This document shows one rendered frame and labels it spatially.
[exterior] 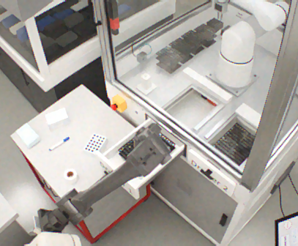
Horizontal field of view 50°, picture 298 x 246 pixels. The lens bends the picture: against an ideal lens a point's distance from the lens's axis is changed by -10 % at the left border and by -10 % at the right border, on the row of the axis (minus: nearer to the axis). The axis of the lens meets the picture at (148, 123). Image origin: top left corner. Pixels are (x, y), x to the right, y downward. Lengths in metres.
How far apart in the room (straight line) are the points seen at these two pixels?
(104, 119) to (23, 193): 1.09
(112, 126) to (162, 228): 0.87
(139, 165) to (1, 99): 2.73
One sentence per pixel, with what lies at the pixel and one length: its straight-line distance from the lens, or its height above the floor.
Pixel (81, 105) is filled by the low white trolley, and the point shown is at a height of 0.76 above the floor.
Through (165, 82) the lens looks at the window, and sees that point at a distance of 1.56.
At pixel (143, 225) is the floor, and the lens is 2.51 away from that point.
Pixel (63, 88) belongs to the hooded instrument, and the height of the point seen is 0.71.
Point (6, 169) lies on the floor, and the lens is 3.01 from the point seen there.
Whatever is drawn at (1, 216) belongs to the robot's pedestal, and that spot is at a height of 0.76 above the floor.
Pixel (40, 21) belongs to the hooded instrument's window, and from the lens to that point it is 1.99.
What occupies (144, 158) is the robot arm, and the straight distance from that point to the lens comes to 0.98.
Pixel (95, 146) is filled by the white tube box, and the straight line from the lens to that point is 1.92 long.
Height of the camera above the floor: 2.32
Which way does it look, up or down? 51 degrees down
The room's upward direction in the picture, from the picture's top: 4 degrees counter-clockwise
